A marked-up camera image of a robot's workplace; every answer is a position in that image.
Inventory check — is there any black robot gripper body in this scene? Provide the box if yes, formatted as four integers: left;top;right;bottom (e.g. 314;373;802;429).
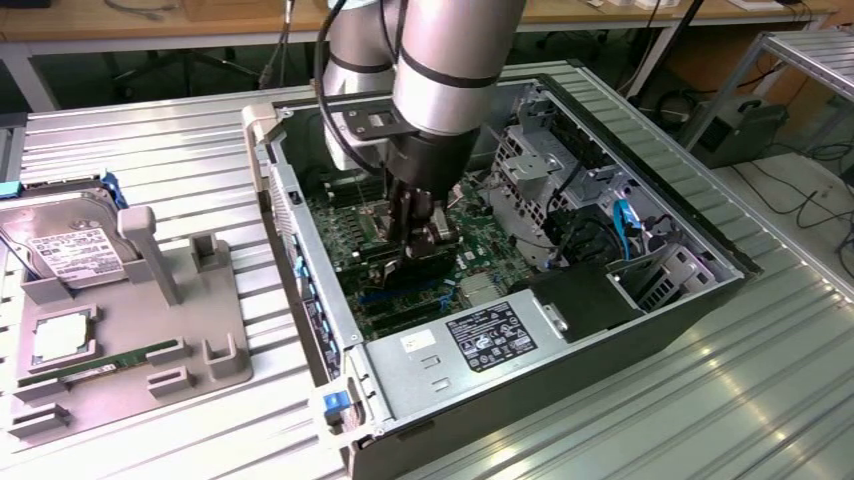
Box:
384;127;479;202

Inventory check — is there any CPU socket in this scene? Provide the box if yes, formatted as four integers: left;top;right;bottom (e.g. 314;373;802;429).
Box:
359;202;396;242

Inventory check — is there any green motherboard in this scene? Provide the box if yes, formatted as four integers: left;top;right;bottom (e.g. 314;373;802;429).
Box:
306;167;539;341

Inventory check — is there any metal socket cover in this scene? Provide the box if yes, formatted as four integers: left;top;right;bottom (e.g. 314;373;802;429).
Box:
446;171;473;210

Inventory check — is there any black RAM slot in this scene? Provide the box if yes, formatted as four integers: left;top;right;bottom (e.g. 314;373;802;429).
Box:
330;185;390;209
351;240;402;257
324;174;388;197

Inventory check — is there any installed RAM stick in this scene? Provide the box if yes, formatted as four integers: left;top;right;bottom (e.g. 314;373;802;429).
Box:
359;249;403;268

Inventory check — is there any silver chipset heatsink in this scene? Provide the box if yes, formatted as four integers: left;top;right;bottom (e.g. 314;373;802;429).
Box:
460;276;503;306

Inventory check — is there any grey metal disk bay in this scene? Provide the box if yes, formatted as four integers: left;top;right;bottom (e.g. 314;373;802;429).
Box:
485;123;630;267

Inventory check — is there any black expansion slot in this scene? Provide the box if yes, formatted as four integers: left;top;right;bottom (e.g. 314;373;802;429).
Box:
364;298;450;322
370;310;454;337

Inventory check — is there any grey power supply unit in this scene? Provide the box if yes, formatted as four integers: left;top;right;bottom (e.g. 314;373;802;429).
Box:
363;294;573;427

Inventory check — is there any open black PC case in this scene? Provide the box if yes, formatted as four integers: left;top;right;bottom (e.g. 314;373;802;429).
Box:
240;73;763;480

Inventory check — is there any small metal disk bay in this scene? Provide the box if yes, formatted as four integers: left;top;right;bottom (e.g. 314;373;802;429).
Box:
607;243;743;312

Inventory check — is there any grey parts rack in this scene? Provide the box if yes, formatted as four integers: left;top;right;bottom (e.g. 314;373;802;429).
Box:
8;204;259;452

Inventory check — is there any round white table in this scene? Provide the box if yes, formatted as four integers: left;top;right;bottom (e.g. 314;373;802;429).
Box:
711;153;854;262

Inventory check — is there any hard disk with blue carrier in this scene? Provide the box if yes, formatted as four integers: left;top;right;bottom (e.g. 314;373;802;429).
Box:
0;169;130;292

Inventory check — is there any green RAM stick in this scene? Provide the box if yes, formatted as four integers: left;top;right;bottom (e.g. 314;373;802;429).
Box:
17;343;183;392

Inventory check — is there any silver CPU chip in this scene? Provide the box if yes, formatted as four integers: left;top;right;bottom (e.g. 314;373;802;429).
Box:
32;316;94;365

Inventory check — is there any aluminium slat shelf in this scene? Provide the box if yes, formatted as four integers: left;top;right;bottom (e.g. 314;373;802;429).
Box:
733;31;854;117

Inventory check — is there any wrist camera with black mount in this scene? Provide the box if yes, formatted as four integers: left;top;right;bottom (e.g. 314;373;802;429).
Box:
324;106;422;172

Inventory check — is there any black wire bundle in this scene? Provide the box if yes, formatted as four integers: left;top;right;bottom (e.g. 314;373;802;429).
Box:
541;205;623;267

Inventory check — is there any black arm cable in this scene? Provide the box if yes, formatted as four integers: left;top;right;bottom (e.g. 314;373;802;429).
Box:
314;0;396;190

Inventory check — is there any black plastic cable shroud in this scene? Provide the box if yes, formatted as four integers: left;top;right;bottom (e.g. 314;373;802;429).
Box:
509;261;647;345

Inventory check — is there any blue flat wire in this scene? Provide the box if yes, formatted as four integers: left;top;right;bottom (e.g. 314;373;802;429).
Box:
609;196;643;264

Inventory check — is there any hanging black cable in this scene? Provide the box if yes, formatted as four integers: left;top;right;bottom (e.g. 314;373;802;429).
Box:
259;0;299;90

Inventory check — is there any wooden desk with grey frame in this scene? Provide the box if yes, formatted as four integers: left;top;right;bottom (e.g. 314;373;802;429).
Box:
0;0;837;115

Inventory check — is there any dark box with handle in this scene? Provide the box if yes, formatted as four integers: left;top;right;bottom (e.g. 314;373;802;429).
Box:
691;98;790;170

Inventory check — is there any grey cable on desk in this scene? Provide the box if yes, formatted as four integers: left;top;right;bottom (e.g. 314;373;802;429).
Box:
104;0;183;22

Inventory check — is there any black cable on white table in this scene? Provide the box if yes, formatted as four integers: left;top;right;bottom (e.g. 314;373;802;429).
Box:
733;159;854;236

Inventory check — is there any thin black wire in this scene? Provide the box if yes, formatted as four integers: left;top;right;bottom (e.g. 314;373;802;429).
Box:
0;233;36;282

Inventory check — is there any grey metal frame piece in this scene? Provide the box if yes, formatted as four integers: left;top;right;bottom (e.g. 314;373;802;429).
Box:
0;112;29;185

